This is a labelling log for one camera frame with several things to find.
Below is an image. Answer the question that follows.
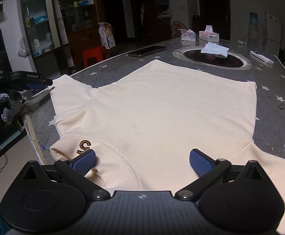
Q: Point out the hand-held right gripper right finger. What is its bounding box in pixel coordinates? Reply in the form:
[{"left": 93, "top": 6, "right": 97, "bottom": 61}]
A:
[{"left": 175, "top": 148, "right": 267, "bottom": 201}]

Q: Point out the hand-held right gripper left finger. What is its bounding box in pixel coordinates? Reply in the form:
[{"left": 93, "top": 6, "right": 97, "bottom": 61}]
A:
[{"left": 22, "top": 149, "right": 110, "bottom": 201}]

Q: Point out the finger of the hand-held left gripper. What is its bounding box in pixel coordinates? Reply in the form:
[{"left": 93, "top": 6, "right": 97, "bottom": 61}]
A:
[{"left": 26, "top": 79, "right": 53, "bottom": 90}]

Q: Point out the cream sweatshirt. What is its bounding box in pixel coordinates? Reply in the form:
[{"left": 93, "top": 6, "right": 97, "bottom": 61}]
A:
[{"left": 48, "top": 59, "right": 285, "bottom": 234}]

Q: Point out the white plastic bag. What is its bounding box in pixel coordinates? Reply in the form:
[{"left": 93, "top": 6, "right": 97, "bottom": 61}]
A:
[
  {"left": 17, "top": 38, "right": 30, "bottom": 58},
  {"left": 157, "top": 9, "right": 173, "bottom": 20}
]

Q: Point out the glass display cabinet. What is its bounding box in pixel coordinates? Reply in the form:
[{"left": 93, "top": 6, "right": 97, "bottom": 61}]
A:
[{"left": 20, "top": 0, "right": 69, "bottom": 79}]

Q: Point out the red plastic stool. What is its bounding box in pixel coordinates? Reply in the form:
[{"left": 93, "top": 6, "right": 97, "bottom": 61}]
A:
[{"left": 83, "top": 45, "right": 110, "bottom": 68}]

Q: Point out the brown wooden cabinet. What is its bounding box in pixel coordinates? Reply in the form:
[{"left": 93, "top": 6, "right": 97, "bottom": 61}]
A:
[{"left": 52, "top": 0, "right": 101, "bottom": 74}]

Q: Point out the white paper sack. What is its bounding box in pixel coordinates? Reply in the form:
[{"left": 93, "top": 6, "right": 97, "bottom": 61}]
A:
[{"left": 98, "top": 23, "right": 116, "bottom": 49}]

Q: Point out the round built-in induction hob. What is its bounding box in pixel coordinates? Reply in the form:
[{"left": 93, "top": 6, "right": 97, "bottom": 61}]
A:
[{"left": 173, "top": 46, "right": 251, "bottom": 70}]

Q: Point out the white crumpled cloth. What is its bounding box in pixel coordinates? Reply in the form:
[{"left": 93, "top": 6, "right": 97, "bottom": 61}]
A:
[{"left": 201, "top": 42, "right": 229, "bottom": 58}]

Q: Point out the black smartphone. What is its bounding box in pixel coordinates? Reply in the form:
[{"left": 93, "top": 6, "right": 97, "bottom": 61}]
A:
[{"left": 128, "top": 45, "right": 167, "bottom": 58}]

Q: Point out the white power strip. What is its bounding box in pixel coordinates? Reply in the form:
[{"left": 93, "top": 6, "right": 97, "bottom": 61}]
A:
[{"left": 250, "top": 51, "right": 274, "bottom": 65}]

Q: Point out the pink tissue box with tissue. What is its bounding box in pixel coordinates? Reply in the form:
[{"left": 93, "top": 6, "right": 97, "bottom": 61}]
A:
[{"left": 199, "top": 25, "right": 220, "bottom": 42}]

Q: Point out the white tissue box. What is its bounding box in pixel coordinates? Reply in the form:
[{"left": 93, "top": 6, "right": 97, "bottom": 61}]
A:
[{"left": 179, "top": 29, "right": 196, "bottom": 41}]

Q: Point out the polka dot play tent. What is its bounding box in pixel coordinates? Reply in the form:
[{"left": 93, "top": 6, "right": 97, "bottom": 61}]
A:
[{"left": 170, "top": 21, "right": 188, "bottom": 38}]

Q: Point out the dark wooden shelf unit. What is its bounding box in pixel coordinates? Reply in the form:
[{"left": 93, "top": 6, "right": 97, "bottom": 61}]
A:
[{"left": 152, "top": 0, "right": 170, "bottom": 42}]

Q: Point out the white water dispenser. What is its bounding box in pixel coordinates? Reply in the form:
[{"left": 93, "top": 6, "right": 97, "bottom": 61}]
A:
[{"left": 248, "top": 25, "right": 259, "bottom": 42}]

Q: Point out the dark wooden door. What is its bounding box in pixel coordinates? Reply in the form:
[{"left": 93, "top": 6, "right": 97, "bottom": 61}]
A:
[{"left": 198, "top": 0, "right": 230, "bottom": 41}]

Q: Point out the white refrigerator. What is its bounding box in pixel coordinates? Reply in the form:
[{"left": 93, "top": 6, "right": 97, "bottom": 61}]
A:
[{"left": 265, "top": 11, "right": 282, "bottom": 43}]

